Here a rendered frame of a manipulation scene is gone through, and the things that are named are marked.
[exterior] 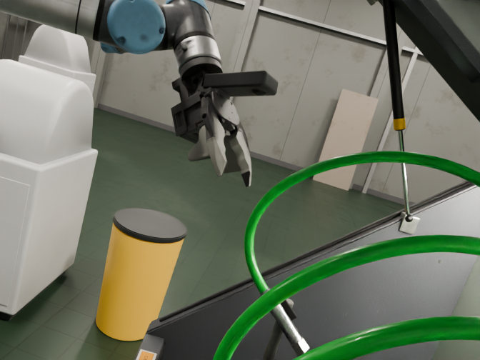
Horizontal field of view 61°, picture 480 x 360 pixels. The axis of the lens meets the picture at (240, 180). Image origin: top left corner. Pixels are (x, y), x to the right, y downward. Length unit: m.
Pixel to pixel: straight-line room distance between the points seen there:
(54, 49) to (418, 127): 7.21
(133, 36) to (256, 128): 8.88
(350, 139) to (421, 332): 8.84
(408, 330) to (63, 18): 0.53
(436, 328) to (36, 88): 2.11
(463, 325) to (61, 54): 5.70
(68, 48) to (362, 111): 5.95
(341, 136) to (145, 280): 7.32
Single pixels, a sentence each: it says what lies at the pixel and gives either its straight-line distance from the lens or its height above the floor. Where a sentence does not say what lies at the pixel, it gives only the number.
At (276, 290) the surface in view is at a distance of 0.35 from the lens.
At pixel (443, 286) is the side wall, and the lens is 0.86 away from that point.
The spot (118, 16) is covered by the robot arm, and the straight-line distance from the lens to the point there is 0.59.
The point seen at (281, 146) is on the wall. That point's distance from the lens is 9.41.
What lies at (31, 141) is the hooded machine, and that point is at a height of 0.92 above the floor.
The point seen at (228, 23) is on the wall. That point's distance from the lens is 9.67.
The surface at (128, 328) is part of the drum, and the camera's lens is 2.37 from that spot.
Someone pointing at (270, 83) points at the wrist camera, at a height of 1.46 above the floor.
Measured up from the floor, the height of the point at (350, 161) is 1.40.
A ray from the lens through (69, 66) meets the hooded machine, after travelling 5.78.
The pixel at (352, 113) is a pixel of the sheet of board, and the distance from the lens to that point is 9.15.
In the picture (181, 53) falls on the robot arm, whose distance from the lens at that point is 0.71.
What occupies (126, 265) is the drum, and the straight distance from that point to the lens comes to 2.18.
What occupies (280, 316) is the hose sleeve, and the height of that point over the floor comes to 1.17.
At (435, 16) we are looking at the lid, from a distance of 0.73.
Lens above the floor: 1.44
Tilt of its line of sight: 12 degrees down
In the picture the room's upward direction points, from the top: 17 degrees clockwise
